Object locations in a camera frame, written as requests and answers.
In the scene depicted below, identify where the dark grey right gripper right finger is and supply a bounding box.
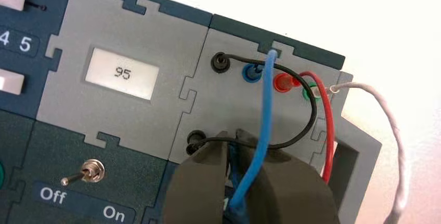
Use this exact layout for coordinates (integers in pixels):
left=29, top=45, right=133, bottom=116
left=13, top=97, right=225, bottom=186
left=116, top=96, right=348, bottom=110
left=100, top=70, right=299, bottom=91
left=236, top=128, right=341, bottom=224

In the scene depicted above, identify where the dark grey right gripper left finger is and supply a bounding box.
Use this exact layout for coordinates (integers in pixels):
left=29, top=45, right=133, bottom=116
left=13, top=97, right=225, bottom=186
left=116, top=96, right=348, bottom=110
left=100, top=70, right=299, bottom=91
left=163, top=130, right=229, bottom=224

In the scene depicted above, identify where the blue jumper wire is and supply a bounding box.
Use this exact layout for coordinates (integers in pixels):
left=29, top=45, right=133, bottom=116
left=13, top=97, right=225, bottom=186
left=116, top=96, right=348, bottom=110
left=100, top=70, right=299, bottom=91
left=224, top=48, right=279, bottom=224

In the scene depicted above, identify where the modular grey and teal task box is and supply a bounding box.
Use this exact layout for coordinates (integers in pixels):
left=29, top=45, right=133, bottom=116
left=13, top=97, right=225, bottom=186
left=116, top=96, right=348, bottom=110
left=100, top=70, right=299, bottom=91
left=0, top=0, right=383, bottom=224

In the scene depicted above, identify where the small white number display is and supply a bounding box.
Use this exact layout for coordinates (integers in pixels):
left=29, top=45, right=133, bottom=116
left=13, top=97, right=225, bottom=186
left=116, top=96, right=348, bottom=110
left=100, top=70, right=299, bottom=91
left=84, top=46, right=161, bottom=101

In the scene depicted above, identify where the grey box handle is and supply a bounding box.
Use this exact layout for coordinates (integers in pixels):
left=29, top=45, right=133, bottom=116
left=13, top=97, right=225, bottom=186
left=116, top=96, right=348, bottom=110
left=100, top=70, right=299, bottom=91
left=326, top=71, right=383, bottom=224

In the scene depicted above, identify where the metal toggle switch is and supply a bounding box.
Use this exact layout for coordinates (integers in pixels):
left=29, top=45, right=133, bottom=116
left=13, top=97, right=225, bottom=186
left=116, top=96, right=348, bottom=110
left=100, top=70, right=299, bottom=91
left=60, top=159, right=106, bottom=187

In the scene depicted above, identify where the red jumper wire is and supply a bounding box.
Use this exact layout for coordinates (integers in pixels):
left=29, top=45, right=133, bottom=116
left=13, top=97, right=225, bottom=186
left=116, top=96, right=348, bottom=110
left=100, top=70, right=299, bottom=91
left=273, top=71, right=336, bottom=186

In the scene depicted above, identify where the white jumper wire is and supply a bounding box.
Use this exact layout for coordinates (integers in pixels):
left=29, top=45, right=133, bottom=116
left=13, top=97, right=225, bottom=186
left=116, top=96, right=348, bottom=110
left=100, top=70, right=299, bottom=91
left=311, top=81, right=410, bottom=224

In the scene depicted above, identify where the black jumper wire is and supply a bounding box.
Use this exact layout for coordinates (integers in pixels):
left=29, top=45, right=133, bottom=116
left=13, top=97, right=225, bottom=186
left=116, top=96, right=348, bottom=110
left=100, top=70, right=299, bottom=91
left=185, top=51, right=318, bottom=156

